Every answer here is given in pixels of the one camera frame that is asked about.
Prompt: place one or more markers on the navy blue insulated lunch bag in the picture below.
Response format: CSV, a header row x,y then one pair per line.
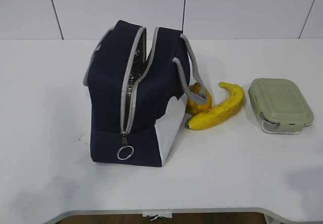
x,y
138,96

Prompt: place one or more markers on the yellow banana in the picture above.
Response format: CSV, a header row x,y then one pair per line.
x,y
207,116

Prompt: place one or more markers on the green lidded glass food container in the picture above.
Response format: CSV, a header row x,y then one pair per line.
x,y
279,106

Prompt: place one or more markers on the white tape on table edge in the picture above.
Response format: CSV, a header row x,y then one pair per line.
x,y
155,216

